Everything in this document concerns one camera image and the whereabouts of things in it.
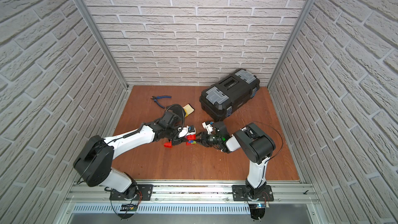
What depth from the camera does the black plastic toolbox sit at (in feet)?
3.00

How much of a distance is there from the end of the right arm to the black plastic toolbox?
131 millimetres

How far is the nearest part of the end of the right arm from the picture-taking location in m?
0.77
